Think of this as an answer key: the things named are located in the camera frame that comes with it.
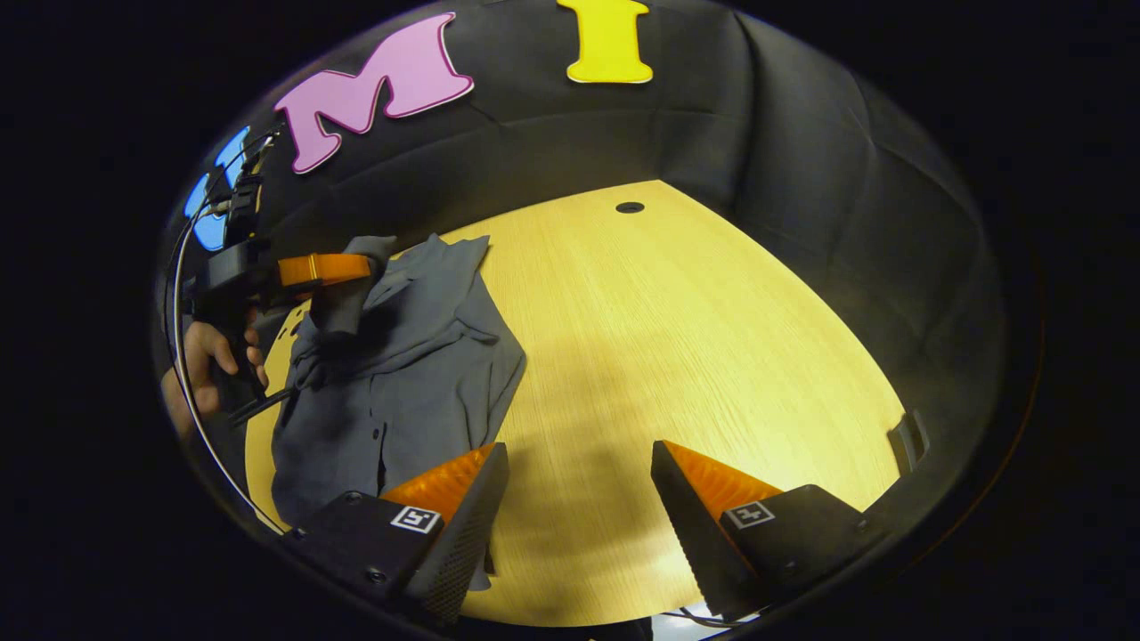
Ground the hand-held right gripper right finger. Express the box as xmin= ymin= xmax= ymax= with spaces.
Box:
xmin=650 ymin=439 xmax=893 ymax=621

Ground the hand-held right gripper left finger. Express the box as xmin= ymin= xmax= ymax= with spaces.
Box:
xmin=283 ymin=442 xmax=511 ymax=624

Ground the grey button-up shirt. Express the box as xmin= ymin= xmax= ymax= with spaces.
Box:
xmin=267 ymin=233 xmax=528 ymax=593

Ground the grey table edge clamp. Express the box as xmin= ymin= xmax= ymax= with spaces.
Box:
xmin=887 ymin=410 xmax=932 ymax=477

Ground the black backdrop cloth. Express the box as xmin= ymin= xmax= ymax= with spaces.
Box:
xmin=156 ymin=0 xmax=1007 ymax=535

